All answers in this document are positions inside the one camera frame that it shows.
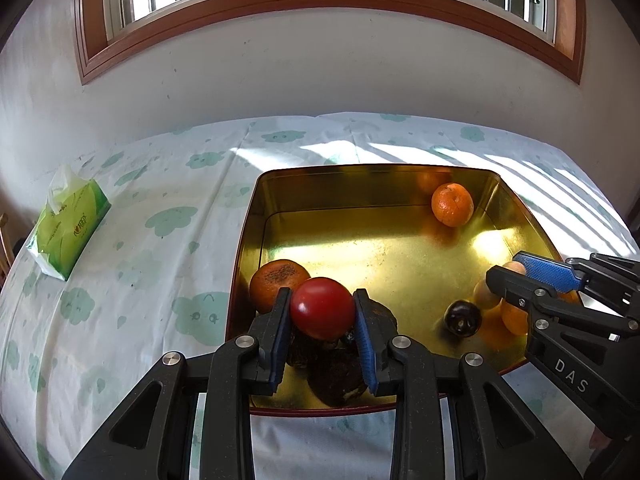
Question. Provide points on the dark dried date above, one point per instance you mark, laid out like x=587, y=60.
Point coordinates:
x=302, y=352
x=335, y=377

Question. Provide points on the small orange kumquat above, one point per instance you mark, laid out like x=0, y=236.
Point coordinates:
x=512, y=319

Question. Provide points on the red tomato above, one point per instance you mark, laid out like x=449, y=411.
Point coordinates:
x=322, y=307

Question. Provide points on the gold metal tray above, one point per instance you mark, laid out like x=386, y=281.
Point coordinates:
x=375, y=260

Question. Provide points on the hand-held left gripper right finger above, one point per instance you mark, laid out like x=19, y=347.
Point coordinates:
x=365, y=355

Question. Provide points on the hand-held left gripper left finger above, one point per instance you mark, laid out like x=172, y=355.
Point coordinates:
x=280, y=352

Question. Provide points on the dark shiny round fruit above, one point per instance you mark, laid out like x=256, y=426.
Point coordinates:
x=462, y=317

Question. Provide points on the large orange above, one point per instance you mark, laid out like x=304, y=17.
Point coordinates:
x=452, y=204

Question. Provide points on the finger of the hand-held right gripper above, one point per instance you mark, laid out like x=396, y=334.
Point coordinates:
x=545, y=270
x=515, y=287

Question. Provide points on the mandarin with dark spot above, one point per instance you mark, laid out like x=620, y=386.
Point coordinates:
x=272, y=282

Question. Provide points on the cloud print tablecloth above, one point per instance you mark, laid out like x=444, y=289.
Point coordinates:
x=150, y=260

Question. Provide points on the green tissue pack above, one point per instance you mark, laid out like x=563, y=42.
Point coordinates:
x=67, y=225

